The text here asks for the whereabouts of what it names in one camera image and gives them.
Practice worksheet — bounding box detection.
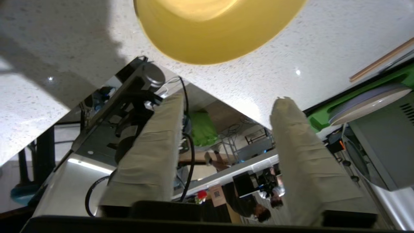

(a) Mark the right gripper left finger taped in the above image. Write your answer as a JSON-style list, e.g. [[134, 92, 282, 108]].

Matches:
[[99, 92, 185, 218]]

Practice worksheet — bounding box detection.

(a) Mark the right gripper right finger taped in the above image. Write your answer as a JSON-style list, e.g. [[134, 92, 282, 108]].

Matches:
[[269, 96, 379, 228]]

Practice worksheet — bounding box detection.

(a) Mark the yellow bowl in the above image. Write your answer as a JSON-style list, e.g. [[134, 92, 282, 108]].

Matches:
[[133, 0, 307, 65]]

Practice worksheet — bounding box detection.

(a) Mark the forearm with wristwatch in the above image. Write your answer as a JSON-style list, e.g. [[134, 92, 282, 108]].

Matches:
[[204, 150, 236, 172]]

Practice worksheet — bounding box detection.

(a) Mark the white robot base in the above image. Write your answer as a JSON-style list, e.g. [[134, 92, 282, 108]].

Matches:
[[32, 152, 118, 217]]

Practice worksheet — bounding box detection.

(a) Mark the long white table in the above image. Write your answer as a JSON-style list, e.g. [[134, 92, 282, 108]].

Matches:
[[171, 155, 280, 198]]

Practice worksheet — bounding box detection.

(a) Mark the black monitor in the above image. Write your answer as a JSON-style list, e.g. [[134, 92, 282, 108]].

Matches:
[[232, 172, 259, 198]]

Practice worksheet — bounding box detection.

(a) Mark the bright green bag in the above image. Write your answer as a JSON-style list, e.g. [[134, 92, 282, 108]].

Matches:
[[189, 111, 219, 147]]

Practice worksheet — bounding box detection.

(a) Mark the black robot torso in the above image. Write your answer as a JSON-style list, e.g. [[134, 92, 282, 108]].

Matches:
[[71, 56, 166, 164]]

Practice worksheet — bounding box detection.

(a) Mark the person in dark clothes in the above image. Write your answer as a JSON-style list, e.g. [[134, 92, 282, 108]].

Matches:
[[223, 181, 273, 224]]

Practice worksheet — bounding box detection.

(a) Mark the cardboard box with code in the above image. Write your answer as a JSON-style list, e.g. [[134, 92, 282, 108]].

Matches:
[[209, 184, 227, 207]]

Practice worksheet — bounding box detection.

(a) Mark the white metal stand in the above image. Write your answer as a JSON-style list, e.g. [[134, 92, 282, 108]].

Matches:
[[220, 131, 246, 162]]

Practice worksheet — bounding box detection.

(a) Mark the grey kitchen appliance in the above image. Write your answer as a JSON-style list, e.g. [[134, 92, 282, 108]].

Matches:
[[342, 92, 414, 191]]

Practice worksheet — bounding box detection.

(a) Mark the white round plate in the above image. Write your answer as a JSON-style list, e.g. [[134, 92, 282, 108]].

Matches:
[[328, 83, 413, 126]]

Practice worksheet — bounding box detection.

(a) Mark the teal round object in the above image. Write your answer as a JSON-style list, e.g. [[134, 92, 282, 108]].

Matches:
[[10, 185, 44, 206]]

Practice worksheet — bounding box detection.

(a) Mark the green dish rack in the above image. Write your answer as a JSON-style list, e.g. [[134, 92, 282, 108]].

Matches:
[[306, 63, 414, 131]]

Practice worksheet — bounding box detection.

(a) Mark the wooden stick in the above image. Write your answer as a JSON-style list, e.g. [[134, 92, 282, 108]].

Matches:
[[349, 37, 414, 82]]

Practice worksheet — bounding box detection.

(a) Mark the black vertical post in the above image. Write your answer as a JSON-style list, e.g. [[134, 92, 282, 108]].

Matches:
[[18, 126, 55, 194]]

